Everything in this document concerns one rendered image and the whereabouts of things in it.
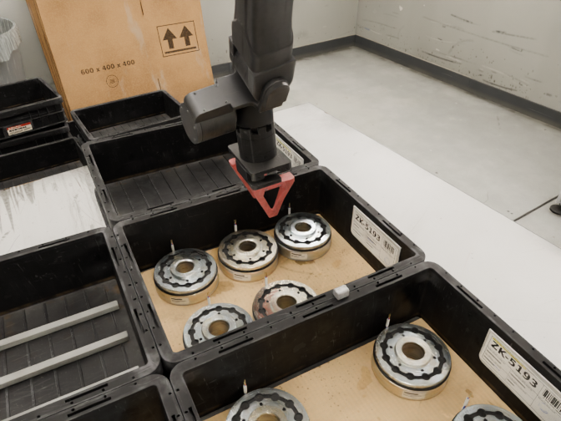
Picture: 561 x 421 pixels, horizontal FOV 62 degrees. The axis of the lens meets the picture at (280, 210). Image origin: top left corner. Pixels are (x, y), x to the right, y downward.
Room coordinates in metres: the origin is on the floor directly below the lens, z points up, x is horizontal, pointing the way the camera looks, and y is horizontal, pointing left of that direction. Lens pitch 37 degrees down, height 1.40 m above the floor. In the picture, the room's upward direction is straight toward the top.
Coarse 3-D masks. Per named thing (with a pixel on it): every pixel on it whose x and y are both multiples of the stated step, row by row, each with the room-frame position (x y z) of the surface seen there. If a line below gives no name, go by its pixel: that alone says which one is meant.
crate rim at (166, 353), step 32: (224, 192) 0.68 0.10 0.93; (352, 192) 0.68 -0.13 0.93; (128, 224) 0.59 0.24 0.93; (384, 224) 0.59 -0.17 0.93; (128, 256) 0.51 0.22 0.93; (416, 256) 0.51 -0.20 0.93; (352, 288) 0.45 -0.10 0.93; (256, 320) 0.39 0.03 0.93; (160, 352) 0.34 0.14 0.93; (192, 352) 0.34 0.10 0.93
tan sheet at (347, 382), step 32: (352, 352) 0.42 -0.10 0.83; (288, 384) 0.37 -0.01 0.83; (320, 384) 0.37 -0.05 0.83; (352, 384) 0.37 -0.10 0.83; (448, 384) 0.37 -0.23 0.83; (480, 384) 0.37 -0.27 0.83; (224, 416) 0.32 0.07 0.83; (320, 416) 0.32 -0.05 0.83; (352, 416) 0.32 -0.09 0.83; (384, 416) 0.32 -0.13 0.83; (416, 416) 0.32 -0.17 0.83; (448, 416) 0.32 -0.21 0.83
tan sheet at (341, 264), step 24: (336, 240) 0.66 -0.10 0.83; (288, 264) 0.60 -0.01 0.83; (312, 264) 0.60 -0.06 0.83; (336, 264) 0.60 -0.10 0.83; (360, 264) 0.60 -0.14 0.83; (216, 288) 0.54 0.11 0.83; (240, 288) 0.54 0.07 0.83; (312, 288) 0.54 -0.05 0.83; (168, 312) 0.49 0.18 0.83; (192, 312) 0.49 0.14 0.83; (168, 336) 0.45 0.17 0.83
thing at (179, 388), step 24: (432, 264) 0.49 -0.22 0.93; (360, 288) 0.45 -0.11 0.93; (384, 288) 0.45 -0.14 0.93; (456, 288) 0.45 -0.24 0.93; (312, 312) 0.41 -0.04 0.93; (480, 312) 0.41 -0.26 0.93; (264, 336) 0.37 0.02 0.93; (504, 336) 0.37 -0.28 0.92; (192, 360) 0.33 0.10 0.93; (216, 360) 0.34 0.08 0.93; (192, 408) 0.27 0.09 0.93
